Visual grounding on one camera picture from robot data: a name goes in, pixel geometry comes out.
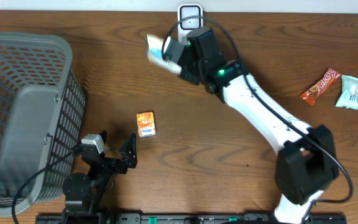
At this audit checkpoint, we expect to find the large yellow snack bag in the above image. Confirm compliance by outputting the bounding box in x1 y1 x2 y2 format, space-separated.
145 34 181 75

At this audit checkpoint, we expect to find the grey plastic shopping basket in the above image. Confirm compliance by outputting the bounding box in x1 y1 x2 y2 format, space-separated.
0 32 86 217

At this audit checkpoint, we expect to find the small orange snack box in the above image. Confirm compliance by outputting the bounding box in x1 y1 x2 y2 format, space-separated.
137 111 156 138

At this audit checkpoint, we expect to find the red Top chocolate bar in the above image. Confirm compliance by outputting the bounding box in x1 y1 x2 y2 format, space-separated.
300 67 341 105

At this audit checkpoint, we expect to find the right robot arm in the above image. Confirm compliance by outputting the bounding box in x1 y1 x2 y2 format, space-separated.
164 26 339 223

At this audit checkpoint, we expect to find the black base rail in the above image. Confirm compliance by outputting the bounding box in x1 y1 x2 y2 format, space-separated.
35 212 348 224

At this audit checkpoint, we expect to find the white barcode scanner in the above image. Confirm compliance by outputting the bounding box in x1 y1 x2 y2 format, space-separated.
177 4 204 44

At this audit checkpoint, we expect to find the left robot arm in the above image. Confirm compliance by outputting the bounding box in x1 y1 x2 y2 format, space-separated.
62 131 137 223

